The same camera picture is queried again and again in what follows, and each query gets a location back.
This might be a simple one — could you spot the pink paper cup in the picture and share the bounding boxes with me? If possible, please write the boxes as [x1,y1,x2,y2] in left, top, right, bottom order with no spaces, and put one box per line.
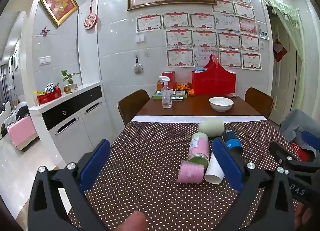
[176,160,205,184]

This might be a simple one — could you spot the clear spray bottle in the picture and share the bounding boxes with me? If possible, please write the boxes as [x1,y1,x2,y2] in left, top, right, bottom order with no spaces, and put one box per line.
[158,76,173,109]

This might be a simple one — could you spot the potted green plant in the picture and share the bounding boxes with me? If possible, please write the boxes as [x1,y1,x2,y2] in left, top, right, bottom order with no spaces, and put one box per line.
[60,70,81,93]

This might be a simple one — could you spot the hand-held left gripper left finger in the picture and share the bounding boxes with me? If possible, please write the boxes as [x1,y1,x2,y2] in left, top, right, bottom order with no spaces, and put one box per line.
[27,139,112,231]

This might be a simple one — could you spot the red tin box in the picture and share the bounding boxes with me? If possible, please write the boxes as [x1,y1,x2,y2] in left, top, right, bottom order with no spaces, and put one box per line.
[37,88,62,105]

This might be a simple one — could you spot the wooden dining table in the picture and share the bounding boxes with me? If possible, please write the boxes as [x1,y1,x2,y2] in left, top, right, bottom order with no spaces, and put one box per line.
[136,94,262,117]

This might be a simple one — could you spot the person's left hand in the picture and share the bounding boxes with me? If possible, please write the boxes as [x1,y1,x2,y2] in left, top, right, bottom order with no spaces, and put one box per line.
[114,211,147,231]

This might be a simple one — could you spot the brown dotted tablecloth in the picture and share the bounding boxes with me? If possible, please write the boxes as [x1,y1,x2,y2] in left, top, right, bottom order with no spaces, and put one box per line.
[67,115,303,231]

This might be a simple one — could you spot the green lace curtain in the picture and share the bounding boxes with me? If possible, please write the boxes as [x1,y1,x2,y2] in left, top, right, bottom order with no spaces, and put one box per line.
[260,0,308,71]

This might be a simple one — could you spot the person's right hand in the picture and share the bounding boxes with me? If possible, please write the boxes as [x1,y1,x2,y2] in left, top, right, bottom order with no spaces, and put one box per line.
[293,200,316,231]

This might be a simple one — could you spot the pink cup with green rim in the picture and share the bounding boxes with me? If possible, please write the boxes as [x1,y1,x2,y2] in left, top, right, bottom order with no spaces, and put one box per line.
[188,132,210,166]

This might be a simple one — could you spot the orange snack packets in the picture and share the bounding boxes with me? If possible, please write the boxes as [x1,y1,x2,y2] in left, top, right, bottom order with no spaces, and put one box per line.
[175,82,195,96]

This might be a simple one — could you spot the round white wall hanger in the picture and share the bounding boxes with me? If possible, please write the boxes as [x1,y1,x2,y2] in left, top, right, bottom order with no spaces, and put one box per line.
[134,56,144,75]

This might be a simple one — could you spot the white paper cup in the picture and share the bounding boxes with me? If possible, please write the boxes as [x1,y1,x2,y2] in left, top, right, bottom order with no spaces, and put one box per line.
[204,152,225,184]

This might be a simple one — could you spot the pink sofa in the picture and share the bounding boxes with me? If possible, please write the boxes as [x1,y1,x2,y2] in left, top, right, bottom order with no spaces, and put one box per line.
[7,117,38,152]

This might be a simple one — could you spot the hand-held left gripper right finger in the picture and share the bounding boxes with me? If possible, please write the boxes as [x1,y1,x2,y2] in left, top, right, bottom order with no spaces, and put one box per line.
[211,137,294,231]

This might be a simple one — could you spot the green flat box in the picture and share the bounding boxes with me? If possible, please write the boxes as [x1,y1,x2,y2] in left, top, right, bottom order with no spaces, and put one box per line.
[152,90,187,100]

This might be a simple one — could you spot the red gift bag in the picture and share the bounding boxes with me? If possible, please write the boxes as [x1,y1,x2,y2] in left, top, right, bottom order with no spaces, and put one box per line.
[192,54,236,96]

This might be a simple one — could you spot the white bowl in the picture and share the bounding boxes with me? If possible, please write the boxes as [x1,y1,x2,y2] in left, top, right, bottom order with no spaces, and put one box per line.
[209,97,234,112]

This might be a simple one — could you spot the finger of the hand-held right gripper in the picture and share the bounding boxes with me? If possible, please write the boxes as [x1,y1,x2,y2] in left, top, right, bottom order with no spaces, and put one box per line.
[269,141,305,172]
[301,130,320,161]

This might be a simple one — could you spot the white sideboard cabinet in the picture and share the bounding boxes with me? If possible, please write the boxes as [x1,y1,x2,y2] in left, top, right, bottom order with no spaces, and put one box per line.
[29,83,113,144]

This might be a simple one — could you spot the light green cup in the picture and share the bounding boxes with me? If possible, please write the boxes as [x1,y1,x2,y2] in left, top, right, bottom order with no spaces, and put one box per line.
[197,118,225,137]

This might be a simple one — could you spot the pink round fan ornament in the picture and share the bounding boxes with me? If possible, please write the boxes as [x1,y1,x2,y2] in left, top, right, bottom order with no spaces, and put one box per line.
[83,0,98,31]

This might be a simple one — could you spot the gold framed red picture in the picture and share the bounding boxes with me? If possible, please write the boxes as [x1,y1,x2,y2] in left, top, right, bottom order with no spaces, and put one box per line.
[40,0,80,27]

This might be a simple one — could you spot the wall of award certificates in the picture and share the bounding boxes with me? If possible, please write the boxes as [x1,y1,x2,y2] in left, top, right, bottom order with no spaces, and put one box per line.
[136,0,263,71]

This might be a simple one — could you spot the small photo strip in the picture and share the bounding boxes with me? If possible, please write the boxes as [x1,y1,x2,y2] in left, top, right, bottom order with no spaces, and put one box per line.
[258,23,269,40]

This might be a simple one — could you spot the grey cloth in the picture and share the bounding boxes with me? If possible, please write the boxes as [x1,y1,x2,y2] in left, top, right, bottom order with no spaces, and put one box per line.
[279,109,320,154]

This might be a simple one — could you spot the brown wooden chair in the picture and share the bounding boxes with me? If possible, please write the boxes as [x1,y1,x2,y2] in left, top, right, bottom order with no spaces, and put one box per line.
[117,89,150,127]
[244,87,274,119]

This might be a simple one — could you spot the red diamond door decoration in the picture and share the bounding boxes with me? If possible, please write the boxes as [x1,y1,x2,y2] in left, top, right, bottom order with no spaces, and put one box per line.
[273,39,288,63]

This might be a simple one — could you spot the blue and black cup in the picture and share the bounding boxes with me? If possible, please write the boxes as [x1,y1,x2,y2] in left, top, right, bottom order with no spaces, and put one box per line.
[221,129,243,155]

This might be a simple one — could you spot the white door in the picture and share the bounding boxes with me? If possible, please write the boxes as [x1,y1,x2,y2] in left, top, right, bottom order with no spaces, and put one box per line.
[269,16,298,125]

